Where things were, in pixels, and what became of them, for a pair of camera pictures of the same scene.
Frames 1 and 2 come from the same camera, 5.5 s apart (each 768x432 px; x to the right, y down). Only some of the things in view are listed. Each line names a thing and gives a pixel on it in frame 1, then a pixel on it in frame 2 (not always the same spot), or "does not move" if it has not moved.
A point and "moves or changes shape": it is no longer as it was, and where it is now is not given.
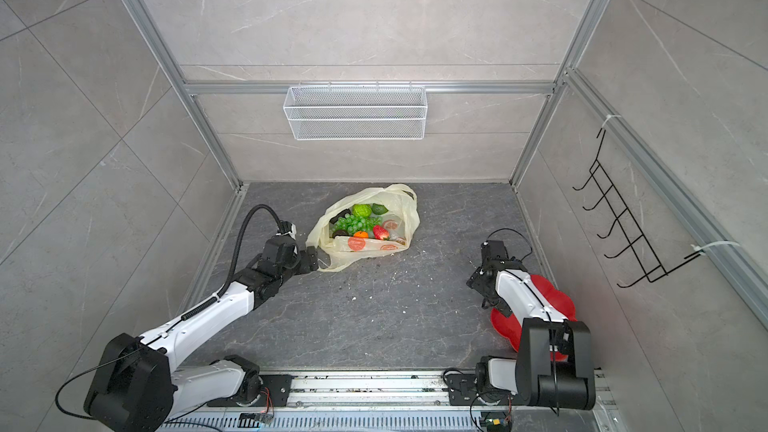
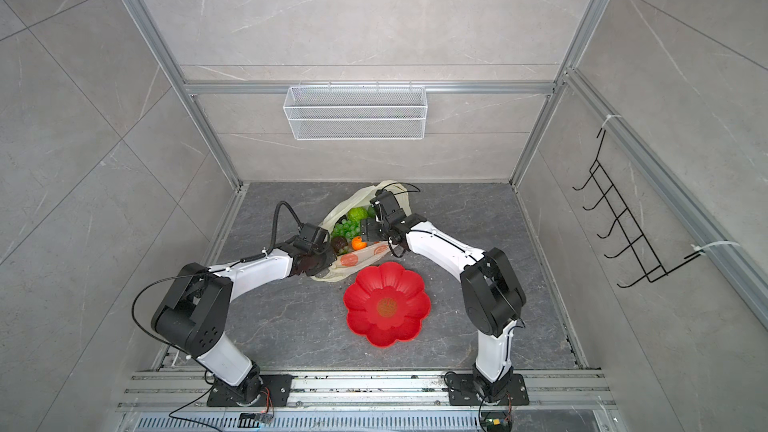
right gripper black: x=477 y=280 → x=368 y=230
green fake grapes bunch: x=352 y=224 does not move
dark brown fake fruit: x=340 y=214 → x=338 y=243
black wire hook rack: x=634 y=235 does not move
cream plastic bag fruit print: x=402 y=220 moves or changes shape
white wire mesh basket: x=355 y=113 does not move
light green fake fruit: x=362 y=210 does not move
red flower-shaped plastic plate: x=557 y=301 → x=386 y=303
